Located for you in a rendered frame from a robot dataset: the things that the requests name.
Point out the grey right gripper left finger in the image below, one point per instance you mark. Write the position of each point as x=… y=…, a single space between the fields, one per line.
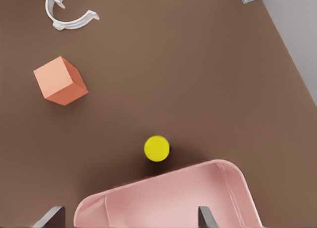
x=48 y=218

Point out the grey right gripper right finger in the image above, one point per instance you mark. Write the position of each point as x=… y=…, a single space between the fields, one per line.
x=208 y=216

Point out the pink storage box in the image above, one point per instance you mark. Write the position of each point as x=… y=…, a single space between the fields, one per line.
x=173 y=196

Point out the yellow round button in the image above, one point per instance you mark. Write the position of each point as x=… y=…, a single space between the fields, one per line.
x=157 y=149

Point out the orange cube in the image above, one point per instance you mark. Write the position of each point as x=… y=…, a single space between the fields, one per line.
x=59 y=80

